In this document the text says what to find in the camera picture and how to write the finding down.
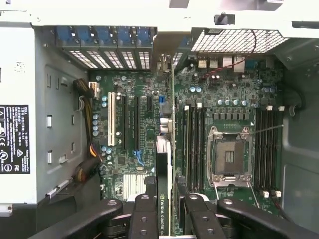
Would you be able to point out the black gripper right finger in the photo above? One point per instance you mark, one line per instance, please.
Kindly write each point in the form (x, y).
(199, 219)

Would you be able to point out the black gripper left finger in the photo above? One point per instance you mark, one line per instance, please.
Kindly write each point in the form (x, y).
(143, 219)

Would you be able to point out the silver chipset heatsink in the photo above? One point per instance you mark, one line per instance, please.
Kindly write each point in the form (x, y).
(133, 186)

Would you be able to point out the black RAM slot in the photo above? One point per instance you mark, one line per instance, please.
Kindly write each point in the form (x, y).
(266, 154)
(205, 149)
(278, 154)
(260, 154)
(199, 149)
(272, 154)
(192, 149)

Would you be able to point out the CPU socket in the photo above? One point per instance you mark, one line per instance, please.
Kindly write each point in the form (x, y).
(229, 154)

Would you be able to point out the black plastic cover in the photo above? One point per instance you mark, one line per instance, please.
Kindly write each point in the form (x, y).
(62, 211)

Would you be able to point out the black expansion slot blue clip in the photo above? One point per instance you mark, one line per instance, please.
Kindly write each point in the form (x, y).
(136, 122)

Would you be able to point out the white expansion slot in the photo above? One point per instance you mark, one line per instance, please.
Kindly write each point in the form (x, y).
(111, 119)

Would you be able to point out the thin metal locking lever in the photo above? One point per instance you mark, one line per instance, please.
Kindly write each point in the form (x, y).
(269, 130)

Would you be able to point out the open black PC case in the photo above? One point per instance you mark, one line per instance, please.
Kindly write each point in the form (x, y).
(299, 161)

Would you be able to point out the short black expansion slot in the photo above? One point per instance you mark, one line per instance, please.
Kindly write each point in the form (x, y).
(149, 103)

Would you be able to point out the green Dell motherboard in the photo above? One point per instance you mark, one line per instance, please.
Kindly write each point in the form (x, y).
(224, 84)

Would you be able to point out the perforated slot cover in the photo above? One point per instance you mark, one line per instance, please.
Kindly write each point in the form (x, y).
(128, 59)
(79, 58)
(178, 61)
(144, 59)
(113, 59)
(96, 58)

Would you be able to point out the grey power supply unit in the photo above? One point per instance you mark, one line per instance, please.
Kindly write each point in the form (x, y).
(17, 74)

